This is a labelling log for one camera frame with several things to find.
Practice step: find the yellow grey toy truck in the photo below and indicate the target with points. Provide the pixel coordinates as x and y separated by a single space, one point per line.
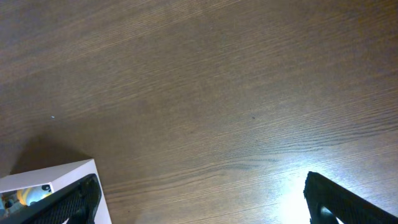
9 203

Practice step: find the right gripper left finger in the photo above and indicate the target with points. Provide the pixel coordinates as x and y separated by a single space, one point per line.
76 203

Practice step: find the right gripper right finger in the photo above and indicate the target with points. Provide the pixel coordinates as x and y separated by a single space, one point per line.
329 202

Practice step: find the pink cardboard box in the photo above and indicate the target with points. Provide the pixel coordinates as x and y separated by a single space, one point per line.
58 177

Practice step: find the yellow grey face ball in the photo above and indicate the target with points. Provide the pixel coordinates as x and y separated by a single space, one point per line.
31 195

